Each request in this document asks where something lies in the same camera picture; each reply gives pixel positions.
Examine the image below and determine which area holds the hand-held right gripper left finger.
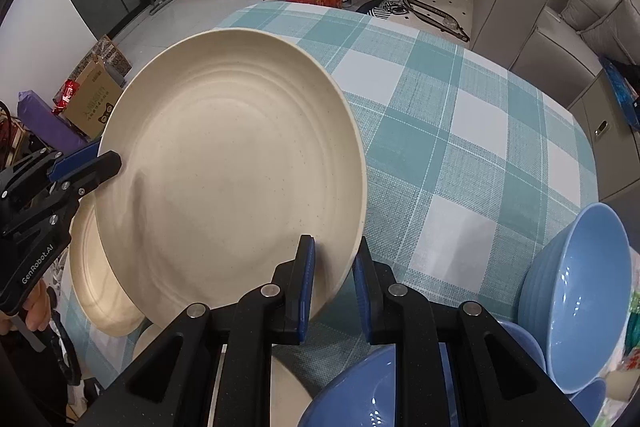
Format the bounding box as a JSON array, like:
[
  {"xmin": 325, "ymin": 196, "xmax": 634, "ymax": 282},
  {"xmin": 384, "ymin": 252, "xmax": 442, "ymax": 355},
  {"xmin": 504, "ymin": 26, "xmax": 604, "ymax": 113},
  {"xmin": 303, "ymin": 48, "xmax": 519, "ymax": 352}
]
[{"xmin": 72, "ymin": 234, "xmax": 317, "ymax": 427}]

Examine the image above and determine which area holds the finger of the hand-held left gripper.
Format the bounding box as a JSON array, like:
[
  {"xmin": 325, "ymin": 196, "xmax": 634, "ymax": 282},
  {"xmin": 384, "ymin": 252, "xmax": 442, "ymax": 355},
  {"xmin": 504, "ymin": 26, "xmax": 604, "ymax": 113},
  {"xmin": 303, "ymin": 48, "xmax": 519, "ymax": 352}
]
[
  {"xmin": 0, "ymin": 152, "xmax": 122, "ymax": 238},
  {"xmin": 0, "ymin": 140, "xmax": 101, "ymax": 202}
]

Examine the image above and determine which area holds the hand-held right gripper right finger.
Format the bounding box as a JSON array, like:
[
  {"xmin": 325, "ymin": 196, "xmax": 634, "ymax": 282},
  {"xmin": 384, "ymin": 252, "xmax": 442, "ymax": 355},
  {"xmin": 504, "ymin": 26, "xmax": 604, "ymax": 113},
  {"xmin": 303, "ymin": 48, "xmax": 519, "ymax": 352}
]
[{"xmin": 351, "ymin": 236, "xmax": 591, "ymax": 427}]

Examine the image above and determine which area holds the cream plate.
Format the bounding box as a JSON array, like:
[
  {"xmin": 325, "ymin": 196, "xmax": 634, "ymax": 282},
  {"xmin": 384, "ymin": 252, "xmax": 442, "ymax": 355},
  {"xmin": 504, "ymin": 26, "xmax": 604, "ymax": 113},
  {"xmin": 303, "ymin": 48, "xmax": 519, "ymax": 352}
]
[
  {"xmin": 69, "ymin": 194, "xmax": 146, "ymax": 338},
  {"xmin": 94, "ymin": 28, "xmax": 368, "ymax": 337},
  {"xmin": 132, "ymin": 322, "xmax": 313, "ymax": 427}
]

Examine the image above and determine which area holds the blue bowl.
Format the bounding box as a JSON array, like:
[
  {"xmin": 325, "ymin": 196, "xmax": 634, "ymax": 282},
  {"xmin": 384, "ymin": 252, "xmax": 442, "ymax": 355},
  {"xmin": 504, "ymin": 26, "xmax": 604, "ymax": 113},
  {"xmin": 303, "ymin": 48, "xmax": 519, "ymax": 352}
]
[
  {"xmin": 517, "ymin": 202, "xmax": 633, "ymax": 395},
  {"xmin": 299, "ymin": 321, "xmax": 547, "ymax": 427},
  {"xmin": 569, "ymin": 378, "xmax": 608, "ymax": 427}
]

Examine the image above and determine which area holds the person's left hand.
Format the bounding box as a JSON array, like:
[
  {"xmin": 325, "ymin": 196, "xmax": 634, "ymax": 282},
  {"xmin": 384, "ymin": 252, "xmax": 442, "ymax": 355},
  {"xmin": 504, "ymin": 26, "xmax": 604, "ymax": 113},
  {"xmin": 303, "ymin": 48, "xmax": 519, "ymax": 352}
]
[{"xmin": 0, "ymin": 287, "xmax": 55, "ymax": 335}]

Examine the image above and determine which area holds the purple bag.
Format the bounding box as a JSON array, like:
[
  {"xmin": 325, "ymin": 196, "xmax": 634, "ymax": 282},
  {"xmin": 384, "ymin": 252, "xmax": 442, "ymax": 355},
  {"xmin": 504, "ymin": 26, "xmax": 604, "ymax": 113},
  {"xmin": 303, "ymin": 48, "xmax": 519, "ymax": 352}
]
[{"xmin": 17, "ymin": 89, "xmax": 91, "ymax": 152}]

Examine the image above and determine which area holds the brown cardboard box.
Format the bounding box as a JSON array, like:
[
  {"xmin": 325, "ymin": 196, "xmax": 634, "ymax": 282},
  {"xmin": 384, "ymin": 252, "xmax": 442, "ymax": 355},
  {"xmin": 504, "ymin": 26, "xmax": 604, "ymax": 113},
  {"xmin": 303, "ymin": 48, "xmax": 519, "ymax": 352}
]
[{"xmin": 64, "ymin": 57, "xmax": 125, "ymax": 140}]

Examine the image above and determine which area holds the red packet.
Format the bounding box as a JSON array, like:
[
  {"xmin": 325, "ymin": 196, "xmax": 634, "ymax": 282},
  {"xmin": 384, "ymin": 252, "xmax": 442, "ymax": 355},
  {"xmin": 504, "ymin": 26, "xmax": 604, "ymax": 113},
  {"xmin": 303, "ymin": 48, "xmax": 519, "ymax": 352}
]
[{"xmin": 52, "ymin": 79, "xmax": 81, "ymax": 115}]

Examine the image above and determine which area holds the patterned cardboard box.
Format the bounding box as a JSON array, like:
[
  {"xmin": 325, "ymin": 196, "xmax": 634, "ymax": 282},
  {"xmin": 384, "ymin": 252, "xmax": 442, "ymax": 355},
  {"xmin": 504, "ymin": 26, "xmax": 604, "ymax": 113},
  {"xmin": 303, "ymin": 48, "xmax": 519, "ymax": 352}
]
[{"xmin": 67, "ymin": 34, "xmax": 132, "ymax": 82}]

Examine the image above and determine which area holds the clear black-trimmed bag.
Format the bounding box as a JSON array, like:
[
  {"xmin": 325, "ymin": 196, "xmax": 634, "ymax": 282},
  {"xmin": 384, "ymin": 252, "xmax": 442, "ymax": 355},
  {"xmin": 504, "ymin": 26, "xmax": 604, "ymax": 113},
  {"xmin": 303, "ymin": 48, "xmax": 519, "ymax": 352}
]
[{"xmin": 402, "ymin": 0, "xmax": 471, "ymax": 42}]

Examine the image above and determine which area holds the blue packet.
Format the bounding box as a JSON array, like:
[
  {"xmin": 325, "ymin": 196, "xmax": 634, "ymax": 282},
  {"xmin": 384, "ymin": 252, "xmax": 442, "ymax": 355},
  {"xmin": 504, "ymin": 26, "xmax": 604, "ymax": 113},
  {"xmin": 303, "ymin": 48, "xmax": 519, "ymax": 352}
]
[{"xmin": 599, "ymin": 56, "xmax": 640, "ymax": 130}]

